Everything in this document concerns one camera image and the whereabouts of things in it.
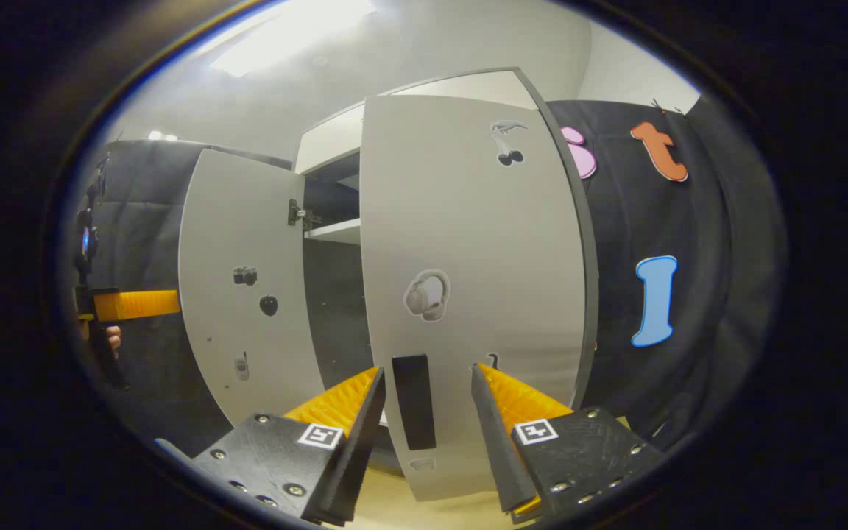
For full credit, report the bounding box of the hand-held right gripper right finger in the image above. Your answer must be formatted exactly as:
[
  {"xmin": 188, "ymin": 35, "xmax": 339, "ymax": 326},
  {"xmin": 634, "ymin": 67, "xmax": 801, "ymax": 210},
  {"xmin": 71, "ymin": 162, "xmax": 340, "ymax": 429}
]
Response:
[{"xmin": 470, "ymin": 362, "xmax": 664, "ymax": 525}]

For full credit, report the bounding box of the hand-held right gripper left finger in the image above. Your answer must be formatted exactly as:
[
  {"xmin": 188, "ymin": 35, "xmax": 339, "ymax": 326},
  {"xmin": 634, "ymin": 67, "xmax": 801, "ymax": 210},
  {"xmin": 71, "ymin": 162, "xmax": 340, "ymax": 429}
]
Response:
[{"xmin": 192, "ymin": 366, "xmax": 386, "ymax": 527}]

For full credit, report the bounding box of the white cabinet door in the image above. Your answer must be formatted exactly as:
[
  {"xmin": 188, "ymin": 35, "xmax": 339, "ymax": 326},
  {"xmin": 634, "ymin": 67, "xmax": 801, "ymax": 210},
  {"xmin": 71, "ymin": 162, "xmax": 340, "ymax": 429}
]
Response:
[
  {"xmin": 360, "ymin": 70, "xmax": 600, "ymax": 503},
  {"xmin": 178, "ymin": 149, "xmax": 327, "ymax": 429}
]

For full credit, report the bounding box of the white and grey shoe cabinet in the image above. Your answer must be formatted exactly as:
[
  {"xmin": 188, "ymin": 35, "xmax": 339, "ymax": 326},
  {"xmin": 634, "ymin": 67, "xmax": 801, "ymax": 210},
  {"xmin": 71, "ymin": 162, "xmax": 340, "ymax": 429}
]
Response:
[{"xmin": 294, "ymin": 68, "xmax": 543, "ymax": 391}]

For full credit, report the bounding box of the metal door hinge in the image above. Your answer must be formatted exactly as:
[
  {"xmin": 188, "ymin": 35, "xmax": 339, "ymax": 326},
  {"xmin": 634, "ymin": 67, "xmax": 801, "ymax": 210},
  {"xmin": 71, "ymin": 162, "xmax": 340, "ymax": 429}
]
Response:
[{"xmin": 288, "ymin": 199, "xmax": 323, "ymax": 229}]

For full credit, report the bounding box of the white cabinet shelf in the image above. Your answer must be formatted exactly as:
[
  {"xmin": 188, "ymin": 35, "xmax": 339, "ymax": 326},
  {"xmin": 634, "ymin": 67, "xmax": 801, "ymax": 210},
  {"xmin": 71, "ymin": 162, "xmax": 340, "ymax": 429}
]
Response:
[{"xmin": 304, "ymin": 218, "xmax": 362, "ymax": 245}]

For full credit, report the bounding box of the black backdrop cloth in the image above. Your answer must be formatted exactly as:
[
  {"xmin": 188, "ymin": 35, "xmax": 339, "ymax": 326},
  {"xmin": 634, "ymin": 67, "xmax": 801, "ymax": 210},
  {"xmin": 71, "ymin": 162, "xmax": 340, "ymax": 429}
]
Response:
[
  {"xmin": 545, "ymin": 94, "xmax": 785, "ymax": 450},
  {"xmin": 71, "ymin": 138, "xmax": 292, "ymax": 457}
]

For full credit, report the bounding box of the large ceiling light panel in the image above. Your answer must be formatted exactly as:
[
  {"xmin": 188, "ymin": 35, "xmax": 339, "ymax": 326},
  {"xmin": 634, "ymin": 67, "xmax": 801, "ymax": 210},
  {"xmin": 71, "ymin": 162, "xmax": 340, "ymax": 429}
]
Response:
[{"xmin": 211, "ymin": 0, "xmax": 377, "ymax": 78}]

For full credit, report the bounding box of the black door handle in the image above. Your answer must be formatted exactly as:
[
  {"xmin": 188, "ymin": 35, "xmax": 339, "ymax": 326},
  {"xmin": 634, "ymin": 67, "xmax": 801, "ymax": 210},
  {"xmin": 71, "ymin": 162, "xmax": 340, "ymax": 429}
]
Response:
[{"xmin": 392, "ymin": 355, "xmax": 437, "ymax": 451}]

